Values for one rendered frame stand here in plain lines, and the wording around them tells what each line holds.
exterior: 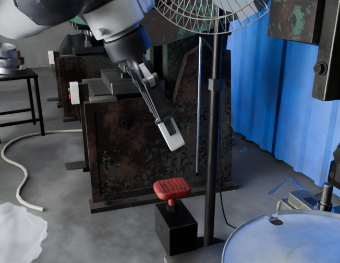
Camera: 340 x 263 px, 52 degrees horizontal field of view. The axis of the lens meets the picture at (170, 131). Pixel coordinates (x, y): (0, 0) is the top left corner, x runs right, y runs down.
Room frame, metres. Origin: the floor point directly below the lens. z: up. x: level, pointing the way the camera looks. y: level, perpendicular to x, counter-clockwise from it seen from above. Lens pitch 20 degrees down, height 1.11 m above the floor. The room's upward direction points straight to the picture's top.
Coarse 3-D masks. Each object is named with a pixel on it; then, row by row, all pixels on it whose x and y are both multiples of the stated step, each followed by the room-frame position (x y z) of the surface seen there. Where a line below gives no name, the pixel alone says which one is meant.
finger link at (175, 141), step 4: (172, 120) 0.62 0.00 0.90; (160, 124) 0.61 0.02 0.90; (160, 128) 0.62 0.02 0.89; (164, 128) 0.61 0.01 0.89; (176, 128) 0.62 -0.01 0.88; (164, 132) 0.61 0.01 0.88; (176, 132) 0.62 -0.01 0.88; (164, 136) 0.61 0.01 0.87; (168, 136) 0.62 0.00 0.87; (172, 136) 0.62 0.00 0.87; (176, 136) 0.62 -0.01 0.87; (180, 136) 0.62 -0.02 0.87; (168, 140) 0.62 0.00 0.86; (172, 140) 0.62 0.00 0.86; (176, 140) 0.62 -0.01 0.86; (180, 140) 0.62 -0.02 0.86; (168, 144) 0.62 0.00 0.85; (172, 144) 0.62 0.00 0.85; (176, 144) 0.62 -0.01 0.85; (180, 144) 0.62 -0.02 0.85; (184, 144) 0.63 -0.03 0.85; (172, 148) 0.62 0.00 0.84; (176, 148) 0.62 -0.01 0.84
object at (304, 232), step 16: (256, 224) 0.46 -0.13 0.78; (272, 224) 0.46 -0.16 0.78; (288, 224) 0.46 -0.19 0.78; (304, 224) 0.46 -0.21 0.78; (320, 224) 0.46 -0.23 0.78; (336, 224) 0.46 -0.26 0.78; (240, 240) 0.42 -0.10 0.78; (256, 240) 0.42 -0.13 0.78; (272, 240) 0.42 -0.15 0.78; (288, 240) 0.42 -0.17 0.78; (304, 240) 0.42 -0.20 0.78; (320, 240) 0.42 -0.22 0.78; (336, 240) 0.42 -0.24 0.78; (224, 256) 0.39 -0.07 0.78; (240, 256) 0.39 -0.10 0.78; (256, 256) 0.39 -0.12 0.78; (272, 256) 0.39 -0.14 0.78; (288, 256) 0.38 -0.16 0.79; (304, 256) 0.38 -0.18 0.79; (320, 256) 0.38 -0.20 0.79; (336, 256) 0.38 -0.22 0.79
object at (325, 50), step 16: (336, 0) 0.43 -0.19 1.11; (336, 16) 0.43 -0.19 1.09; (336, 32) 0.42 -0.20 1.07; (320, 48) 0.44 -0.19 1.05; (336, 48) 0.43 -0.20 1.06; (320, 64) 0.43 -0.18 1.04; (336, 64) 0.43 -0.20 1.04; (320, 80) 0.44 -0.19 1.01; (336, 80) 0.43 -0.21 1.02; (320, 96) 0.43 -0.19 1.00; (336, 96) 0.43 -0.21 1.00
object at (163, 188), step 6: (162, 180) 0.65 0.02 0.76; (168, 180) 0.65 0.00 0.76; (174, 180) 0.65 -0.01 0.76; (180, 180) 0.65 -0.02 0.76; (156, 186) 0.62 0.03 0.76; (162, 186) 0.62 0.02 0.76; (168, 186) 0.62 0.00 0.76; (174, 186) 0.62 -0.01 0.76; (180, 186) 0.62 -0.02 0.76; (186, 186) 0.62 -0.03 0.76; (156, 192) 0.61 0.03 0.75; (162, 192) 0.60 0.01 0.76; (168, 192) 0.60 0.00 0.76; (174, 192) 0.60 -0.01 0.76; (180, 192) 0.60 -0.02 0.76; (186, 192) 0.61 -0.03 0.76; (162, 198) 0.59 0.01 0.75; (168, 198) 0.59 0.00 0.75; (174, 198) 0.60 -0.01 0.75; (168, 204) 0.62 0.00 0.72; (174, 204) 0.62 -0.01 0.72
